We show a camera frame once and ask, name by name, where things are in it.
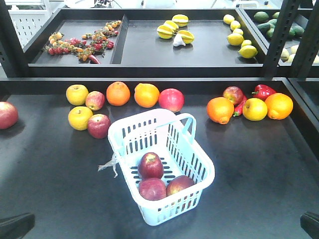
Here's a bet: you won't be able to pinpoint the orange left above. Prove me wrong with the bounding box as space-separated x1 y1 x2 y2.
106 81 131 106

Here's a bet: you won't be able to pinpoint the black wooden produce stand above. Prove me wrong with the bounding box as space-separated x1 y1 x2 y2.
0 78 319 239

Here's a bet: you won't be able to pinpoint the pile of avocados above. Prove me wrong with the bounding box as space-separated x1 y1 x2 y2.
253 11 305 39

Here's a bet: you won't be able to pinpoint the red bell pepper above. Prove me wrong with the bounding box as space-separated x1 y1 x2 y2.
251 84 276 101

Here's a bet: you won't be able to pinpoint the small pink-red apple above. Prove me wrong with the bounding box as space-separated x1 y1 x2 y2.
85 91 105 111

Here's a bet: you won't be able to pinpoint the white garlic bulb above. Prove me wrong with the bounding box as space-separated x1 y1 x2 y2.
173 34 186 47

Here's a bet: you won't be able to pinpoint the cherry tomato vine pile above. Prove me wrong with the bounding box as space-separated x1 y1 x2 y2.
42 20 122 64

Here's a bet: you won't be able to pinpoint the red apple far corner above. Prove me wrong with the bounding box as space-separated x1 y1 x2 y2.
0 102 18 129

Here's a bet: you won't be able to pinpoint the yellow starfruit top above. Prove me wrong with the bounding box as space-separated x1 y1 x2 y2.
171 14 189 27

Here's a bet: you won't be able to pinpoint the yellow starfruit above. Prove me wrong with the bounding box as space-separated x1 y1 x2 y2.
164 20 179 31
177 30 194 44
157 25 174 39
171 14 189 27

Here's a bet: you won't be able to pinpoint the dark red apple left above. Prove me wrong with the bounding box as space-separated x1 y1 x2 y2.
87 114 111 139

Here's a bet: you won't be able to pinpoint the row of lemons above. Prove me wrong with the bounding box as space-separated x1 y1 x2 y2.
223 14 258 59

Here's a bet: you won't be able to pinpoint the light blue plastic basket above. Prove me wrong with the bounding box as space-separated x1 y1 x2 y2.
98 109 215 226

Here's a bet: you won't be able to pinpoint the orange right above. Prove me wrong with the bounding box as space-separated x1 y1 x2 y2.
265 93 294 120

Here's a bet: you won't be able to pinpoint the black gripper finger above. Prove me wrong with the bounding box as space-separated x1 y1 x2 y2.
300 211 319 239
0 213 35 239

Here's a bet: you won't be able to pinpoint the pale yellow melons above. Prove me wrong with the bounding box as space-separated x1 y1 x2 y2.
280 44 319 64

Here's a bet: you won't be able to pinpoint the yellow starfruit left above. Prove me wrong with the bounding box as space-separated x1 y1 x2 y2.
157 25 174 39

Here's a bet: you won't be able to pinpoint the orange with knob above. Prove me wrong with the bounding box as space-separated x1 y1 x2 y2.
206 97 234 124

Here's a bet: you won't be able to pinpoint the black upper display shelf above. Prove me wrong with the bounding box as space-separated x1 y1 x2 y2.
0 1 319 79

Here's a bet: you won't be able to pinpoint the yellow starfruit middle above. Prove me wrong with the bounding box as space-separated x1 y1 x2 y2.
164 20 179 31

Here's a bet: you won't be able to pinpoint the red chili pepper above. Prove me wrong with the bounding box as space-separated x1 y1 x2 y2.
233 95 247 117

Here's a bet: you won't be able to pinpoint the bright red apple middle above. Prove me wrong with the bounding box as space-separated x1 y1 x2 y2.
158 88 184 113

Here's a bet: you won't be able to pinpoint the yellow pear front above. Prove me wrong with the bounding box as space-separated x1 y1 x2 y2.
68 106 93 131

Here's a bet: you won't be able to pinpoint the yellow pear back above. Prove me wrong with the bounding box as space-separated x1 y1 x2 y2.
66 84 89 106

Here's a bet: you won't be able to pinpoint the yellow starfruit right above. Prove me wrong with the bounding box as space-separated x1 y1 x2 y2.
177 30 194 44

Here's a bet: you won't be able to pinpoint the red apple behind pear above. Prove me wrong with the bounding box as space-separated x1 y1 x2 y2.
222 86 244 106

